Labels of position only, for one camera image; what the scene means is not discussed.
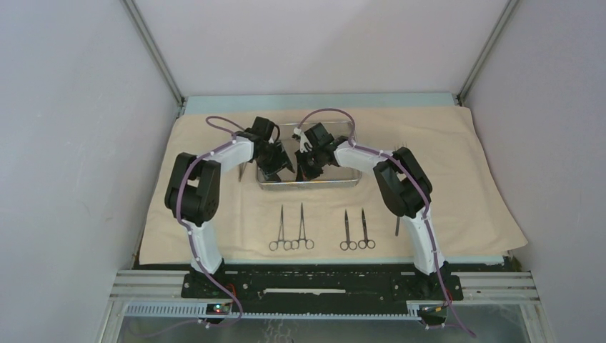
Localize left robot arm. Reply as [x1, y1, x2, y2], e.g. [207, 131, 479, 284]
[164, 116, 294, 298]

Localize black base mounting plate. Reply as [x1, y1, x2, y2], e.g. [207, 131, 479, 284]
[182, 263, 462, 302]

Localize beige cloth wrap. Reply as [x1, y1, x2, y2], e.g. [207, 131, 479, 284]
[139, 106, 527, 264]

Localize aluminium frame rail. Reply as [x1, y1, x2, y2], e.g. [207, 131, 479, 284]
[109, 271, 540, 320]

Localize metal hemostat clamp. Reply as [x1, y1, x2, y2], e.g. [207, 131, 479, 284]
[291, 203, 315, 250]
[268, 206, 293, 252]

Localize metal surgical instrument tray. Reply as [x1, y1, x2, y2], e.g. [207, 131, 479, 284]
[255, 122, 362, 191]

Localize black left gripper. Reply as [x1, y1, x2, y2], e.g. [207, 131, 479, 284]
[254, 140, 293, 182]

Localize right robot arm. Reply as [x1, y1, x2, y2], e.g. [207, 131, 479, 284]
[293, 124, 445, 299]

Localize metal surgical scissors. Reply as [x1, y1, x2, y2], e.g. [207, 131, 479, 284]
[358, 208, 376, 249]

